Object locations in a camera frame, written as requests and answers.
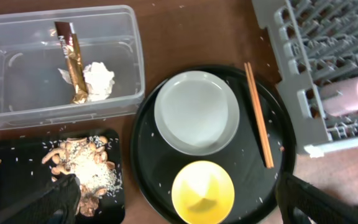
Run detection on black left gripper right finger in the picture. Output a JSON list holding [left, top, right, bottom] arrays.
[[275, 172, 358, 224]]

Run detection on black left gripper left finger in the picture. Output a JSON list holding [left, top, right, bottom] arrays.
[[0, 174, 81, 224]]

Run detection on food scraps peanuts and rice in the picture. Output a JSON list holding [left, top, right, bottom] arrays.
[[0, 135, 124, 218]]

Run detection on pink plastic cup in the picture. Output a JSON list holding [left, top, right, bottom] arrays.
[[319, 77, 358, 116]]

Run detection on yellow bowl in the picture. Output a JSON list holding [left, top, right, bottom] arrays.
[[171, 161, 235, 224]]

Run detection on white tissue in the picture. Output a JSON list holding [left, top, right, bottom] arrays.
[[71, 62, 115, 104]]

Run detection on brown coffee sachet wrapper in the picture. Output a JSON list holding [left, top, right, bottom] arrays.
[[55, 22, 88, 104]]

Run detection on clear plastic waste bin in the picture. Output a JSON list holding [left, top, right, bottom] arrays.
[[0, 5, 145, 130]]

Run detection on grey plastic dishwasher rack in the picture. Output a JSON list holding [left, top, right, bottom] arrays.
[[252, 0, 358, 157]]

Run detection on rectangular black tray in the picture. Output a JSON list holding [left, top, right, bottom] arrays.
[[0, 129, 126, 223]]

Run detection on round black tray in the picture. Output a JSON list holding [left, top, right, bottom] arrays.
[[130, 65, 296, 223]]

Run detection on wooden chopstick right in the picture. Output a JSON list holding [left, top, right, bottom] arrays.
[[247, 62, 275, 169]]

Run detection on wooden chopstick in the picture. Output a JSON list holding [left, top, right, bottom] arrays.
[[247, 62, 275, 169], [244, 62, 272, 169]]

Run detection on wooden chopstick left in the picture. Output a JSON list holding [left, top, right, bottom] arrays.
[[244, 62, 272, 169]]

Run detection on white round plate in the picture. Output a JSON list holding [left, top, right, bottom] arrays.
[[154, 70, 240, 156]]

